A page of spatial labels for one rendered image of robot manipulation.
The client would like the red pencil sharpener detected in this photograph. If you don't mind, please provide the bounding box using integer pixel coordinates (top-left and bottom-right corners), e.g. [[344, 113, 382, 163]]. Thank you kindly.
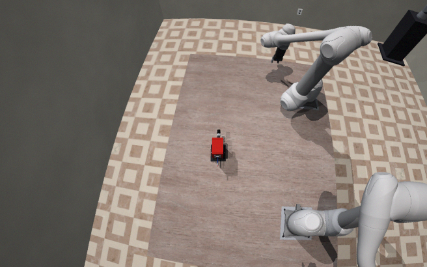
[[210, 130, 225, 166]]

